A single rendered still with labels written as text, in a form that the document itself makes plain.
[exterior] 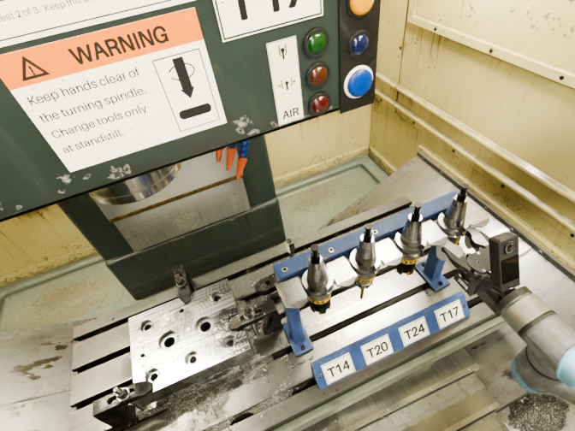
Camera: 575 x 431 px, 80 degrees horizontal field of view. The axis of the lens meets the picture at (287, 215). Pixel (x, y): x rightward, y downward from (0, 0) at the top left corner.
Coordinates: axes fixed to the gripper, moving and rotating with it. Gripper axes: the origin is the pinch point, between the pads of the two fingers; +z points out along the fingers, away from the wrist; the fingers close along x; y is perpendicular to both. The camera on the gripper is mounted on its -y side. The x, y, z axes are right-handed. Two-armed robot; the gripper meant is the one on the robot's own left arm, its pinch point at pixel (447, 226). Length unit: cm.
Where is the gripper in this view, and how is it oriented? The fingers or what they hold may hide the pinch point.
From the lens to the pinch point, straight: 85.5
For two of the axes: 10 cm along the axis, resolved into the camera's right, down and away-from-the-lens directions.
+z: -3.9, -6.6, 6.5
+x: 9.2, -3.6, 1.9
